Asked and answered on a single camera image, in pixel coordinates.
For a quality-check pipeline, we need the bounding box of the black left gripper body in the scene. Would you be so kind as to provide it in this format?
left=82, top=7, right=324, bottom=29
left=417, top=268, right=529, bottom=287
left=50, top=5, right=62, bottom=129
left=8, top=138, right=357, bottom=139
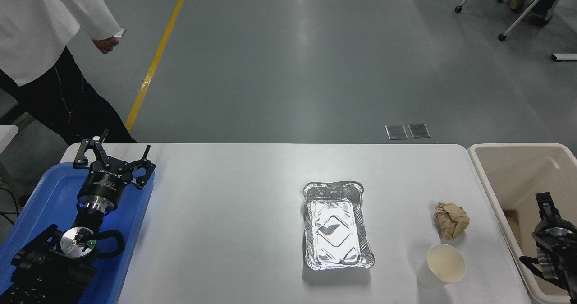
left=77, top=159, right=133, bottom=204

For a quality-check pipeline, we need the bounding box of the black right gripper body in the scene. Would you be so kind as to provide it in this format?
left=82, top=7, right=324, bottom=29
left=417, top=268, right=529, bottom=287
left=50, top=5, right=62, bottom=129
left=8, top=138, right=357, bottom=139
left=536, top=216, right=572, bottom=230

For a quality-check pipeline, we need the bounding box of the white paper cup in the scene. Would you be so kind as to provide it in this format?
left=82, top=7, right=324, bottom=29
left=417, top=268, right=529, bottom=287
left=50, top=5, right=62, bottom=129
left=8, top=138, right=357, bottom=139
left=417, top=243, right=467, bottom=290

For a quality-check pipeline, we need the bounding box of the person's hand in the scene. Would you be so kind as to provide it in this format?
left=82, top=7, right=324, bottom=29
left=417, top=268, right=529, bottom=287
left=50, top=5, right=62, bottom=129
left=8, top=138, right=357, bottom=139
left=92, top=36, right=120, bottom=55

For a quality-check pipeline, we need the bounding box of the large pale plastic bin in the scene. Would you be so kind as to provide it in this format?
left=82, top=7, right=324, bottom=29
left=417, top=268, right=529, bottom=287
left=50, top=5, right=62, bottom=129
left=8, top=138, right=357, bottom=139
left=467, top=143, right=577, bottom=304

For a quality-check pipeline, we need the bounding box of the blue plastic tray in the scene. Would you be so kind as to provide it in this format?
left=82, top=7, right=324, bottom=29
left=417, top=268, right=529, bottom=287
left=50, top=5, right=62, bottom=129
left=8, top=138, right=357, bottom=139
left=0, top=162, right=155, bottom=304

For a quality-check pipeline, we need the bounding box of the crumpled tan paper ball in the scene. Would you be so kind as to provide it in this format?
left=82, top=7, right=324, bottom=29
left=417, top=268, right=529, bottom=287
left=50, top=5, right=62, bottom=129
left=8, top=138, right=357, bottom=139
left=434, top=202, right=470, bottom=240

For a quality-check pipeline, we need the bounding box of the person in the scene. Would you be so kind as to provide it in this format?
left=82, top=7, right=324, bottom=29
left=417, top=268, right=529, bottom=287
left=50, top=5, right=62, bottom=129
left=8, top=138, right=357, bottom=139
left=0, top=0, right=137, bottom=146
left=507, top=0, right=577, bottom=26

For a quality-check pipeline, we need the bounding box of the white-framed wheeled chair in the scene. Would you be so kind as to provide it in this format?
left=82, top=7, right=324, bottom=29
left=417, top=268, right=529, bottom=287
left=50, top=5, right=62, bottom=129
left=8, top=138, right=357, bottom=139
left=454, top=0, right=573, bottom=41

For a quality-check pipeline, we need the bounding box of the silver foil tray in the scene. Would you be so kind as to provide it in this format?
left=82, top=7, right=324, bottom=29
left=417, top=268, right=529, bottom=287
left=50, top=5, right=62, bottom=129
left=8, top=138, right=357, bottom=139
left=302, top=181, right=376, bottom=271

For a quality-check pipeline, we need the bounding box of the black cable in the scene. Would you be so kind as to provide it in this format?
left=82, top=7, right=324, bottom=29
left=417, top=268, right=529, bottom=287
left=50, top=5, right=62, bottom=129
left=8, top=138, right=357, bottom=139
left=0, top=186, right=21, bottom=226

